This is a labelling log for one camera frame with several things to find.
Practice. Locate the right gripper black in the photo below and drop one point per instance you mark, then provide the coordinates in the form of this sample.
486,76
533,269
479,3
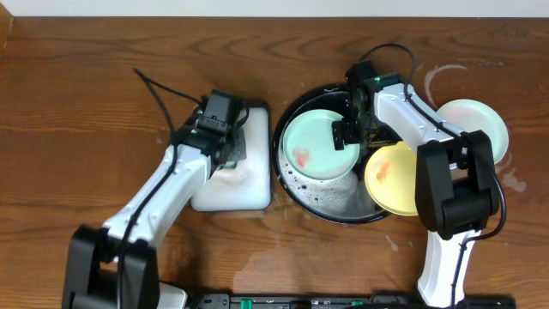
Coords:
346,125

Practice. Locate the mint plate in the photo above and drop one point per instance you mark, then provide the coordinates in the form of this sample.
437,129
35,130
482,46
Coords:
473,115
309,146

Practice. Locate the mint plate top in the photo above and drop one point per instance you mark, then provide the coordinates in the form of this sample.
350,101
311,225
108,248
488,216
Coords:
309,146

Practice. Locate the black rectangular soapy water tray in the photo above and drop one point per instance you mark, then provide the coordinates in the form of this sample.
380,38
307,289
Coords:
244,182

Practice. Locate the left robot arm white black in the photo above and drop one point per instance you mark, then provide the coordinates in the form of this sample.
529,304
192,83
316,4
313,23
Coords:
116,266

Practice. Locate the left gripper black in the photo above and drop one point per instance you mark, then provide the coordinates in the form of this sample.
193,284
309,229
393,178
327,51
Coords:
232,151

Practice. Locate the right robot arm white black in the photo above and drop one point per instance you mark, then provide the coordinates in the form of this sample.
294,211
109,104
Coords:
456,187

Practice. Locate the round black tray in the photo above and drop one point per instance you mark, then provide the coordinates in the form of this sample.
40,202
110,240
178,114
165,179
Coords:
344,200

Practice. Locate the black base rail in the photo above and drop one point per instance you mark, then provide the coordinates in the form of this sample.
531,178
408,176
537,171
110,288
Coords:
375,301

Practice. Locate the yellow plate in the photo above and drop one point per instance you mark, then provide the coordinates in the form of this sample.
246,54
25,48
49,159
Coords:
390,176

